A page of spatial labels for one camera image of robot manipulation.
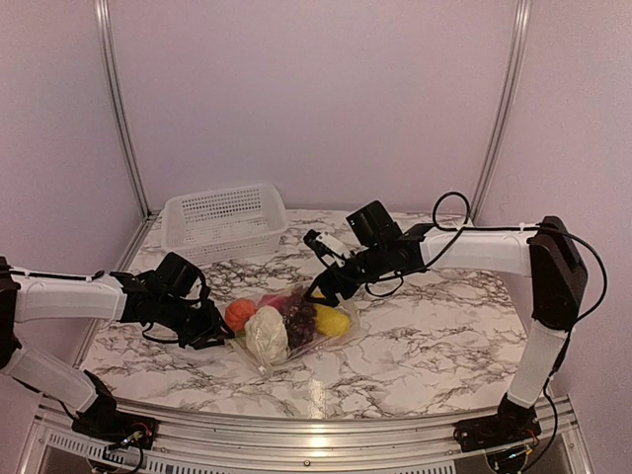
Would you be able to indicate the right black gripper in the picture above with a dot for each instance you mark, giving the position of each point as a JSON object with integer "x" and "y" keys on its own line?
{"x": 326, "y": 280}

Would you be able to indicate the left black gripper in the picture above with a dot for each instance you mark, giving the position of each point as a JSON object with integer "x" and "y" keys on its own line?
{"x": 209, "y": 330}

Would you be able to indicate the orange fake pumpkin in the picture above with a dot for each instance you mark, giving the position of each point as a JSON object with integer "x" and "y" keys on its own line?
{"x": 238, "y": 313}

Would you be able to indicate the white fake cauliflower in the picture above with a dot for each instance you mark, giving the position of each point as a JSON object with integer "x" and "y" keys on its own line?
{"x": 266, "y": 336}

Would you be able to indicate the clear zip top bag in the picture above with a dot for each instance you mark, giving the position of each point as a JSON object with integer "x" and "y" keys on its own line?
{"x": 318, "y": 344}

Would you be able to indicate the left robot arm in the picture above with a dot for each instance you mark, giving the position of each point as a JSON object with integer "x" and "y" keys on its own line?
{"x": 29, "y": 296}

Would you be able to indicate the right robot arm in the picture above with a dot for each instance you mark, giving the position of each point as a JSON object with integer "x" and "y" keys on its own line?
{"x": 544, "y": 253}

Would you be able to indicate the purple fake grapes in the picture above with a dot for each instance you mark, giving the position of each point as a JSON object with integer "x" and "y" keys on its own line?
{"x": 298, "y": 317}

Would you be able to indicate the red fake pepper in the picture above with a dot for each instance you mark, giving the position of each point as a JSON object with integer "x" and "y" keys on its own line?
{"x": 274, "y": 300}

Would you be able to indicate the white perforated plastic basket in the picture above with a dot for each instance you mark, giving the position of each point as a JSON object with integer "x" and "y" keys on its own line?
{"x": 226, "y": 224}

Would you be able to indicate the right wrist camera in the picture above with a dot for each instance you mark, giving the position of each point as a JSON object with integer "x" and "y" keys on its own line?
{"x": 324, "y": 244}

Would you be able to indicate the front aluminium rail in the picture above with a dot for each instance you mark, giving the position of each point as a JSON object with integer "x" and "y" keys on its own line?
{"x": 198, "y": 442}

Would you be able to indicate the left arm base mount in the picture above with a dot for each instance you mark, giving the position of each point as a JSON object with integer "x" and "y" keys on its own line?
{"x": 120, "y": 430}

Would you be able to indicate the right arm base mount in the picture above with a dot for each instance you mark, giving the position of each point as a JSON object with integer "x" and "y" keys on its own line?
{"x": 493, "y": 431}

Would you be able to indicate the left aluminium frame post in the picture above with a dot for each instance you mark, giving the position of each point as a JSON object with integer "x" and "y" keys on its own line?
{"x": 108, "y": 51}

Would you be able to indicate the aluminium frame post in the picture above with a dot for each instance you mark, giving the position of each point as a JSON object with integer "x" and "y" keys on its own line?
{"x": 108, "y": 51}
{"x": 509, "y": 89}

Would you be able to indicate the right aluminium frame post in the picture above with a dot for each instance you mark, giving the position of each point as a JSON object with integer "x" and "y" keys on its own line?
{"x": 509, "y": 89}

